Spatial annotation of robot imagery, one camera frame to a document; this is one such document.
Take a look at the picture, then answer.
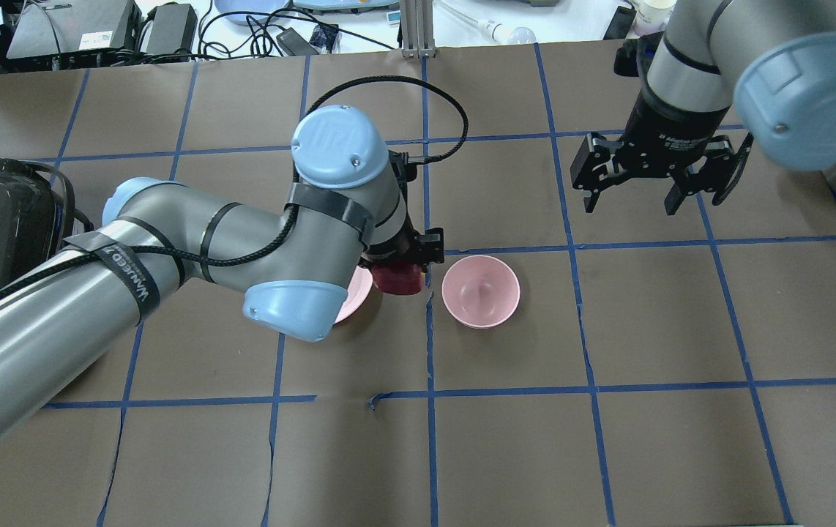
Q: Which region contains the pink bowl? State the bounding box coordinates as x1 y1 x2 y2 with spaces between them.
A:
441 255 522 329

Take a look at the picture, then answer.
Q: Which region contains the black power adapter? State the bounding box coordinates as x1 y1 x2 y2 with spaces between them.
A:
140 2 197 56

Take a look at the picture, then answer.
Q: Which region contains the blue plate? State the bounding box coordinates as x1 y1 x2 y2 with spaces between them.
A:
213 0 292 26

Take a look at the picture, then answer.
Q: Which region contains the light bulb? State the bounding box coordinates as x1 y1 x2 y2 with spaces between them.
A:
484 20 537 45

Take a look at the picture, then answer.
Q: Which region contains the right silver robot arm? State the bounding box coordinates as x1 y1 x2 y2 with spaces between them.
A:
570 1 836 214

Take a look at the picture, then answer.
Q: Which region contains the purple white cup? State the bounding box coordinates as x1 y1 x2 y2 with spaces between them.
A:
631 0 678 36

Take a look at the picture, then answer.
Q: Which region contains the dark grey rice cooker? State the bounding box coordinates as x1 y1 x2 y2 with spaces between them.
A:
0 159 94 289

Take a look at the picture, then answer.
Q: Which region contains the pink plate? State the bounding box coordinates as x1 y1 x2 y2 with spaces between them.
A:
335 267 373 324

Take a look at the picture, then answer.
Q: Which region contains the black computer box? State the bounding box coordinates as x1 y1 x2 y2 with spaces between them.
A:
7 1 141 61

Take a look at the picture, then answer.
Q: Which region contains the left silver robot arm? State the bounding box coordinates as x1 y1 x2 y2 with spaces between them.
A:
0 105 444 440

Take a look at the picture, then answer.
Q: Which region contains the aluminium frame post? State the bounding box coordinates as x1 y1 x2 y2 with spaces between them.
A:
398 0 437 58

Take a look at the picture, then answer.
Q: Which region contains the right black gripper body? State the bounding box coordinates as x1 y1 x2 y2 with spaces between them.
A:
613 86 730 181

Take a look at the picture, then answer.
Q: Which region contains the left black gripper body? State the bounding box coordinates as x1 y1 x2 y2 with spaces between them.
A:
361 217 427 266

